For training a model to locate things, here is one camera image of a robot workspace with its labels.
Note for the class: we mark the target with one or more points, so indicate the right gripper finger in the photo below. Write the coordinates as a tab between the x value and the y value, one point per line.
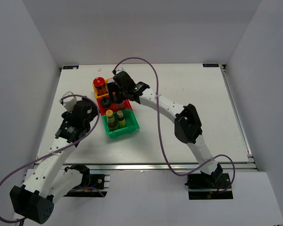
120	97
111	86

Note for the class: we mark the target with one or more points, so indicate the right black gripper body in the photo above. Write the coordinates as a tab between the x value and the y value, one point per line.
123	91

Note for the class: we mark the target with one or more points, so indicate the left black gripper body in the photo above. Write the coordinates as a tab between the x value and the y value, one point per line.
94	113

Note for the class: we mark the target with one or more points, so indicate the red lid chili sauce jar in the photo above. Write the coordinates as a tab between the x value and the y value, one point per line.
100	86

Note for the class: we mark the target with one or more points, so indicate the black lid spice grinder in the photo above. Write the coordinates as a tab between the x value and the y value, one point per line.
105	103

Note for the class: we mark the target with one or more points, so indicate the yellow label small bottle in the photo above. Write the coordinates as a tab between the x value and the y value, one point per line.
121	119

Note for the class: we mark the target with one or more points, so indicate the green label sauce bottle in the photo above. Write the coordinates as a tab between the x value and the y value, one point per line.
111	120

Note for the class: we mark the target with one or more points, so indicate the black lid white spice jar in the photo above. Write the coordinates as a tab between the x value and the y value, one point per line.
120	105

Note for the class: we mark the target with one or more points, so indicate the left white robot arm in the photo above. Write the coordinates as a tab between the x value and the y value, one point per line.
36	197

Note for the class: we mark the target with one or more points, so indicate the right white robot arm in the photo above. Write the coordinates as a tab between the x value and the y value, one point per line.
187	124

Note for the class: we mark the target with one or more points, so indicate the red plastic bin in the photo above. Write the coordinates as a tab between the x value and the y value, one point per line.
103	112

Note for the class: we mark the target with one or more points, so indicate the yellow plastic bin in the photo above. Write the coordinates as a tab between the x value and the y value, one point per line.
106	80

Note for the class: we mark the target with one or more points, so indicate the green plastic bin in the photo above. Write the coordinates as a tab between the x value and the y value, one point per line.
131	124

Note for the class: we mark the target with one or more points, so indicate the left blue table sticker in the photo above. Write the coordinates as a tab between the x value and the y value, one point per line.
70	67

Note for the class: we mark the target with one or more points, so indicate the blue table sticker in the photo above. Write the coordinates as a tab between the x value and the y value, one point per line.
210	65
70	67

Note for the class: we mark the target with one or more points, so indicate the right blue table sticker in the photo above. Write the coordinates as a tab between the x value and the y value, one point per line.
210	65

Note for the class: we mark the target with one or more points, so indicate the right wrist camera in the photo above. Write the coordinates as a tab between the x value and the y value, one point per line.
118	70

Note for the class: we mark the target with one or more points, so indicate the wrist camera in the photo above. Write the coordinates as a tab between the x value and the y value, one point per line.
68	103
118	70

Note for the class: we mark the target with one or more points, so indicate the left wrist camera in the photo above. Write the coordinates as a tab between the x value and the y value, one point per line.
68	103

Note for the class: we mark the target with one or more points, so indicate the aluminium table frame rail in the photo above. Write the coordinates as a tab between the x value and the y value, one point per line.
239	166

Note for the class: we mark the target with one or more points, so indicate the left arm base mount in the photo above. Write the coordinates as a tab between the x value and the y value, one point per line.
92	185

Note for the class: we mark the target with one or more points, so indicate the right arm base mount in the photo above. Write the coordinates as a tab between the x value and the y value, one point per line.
199	188

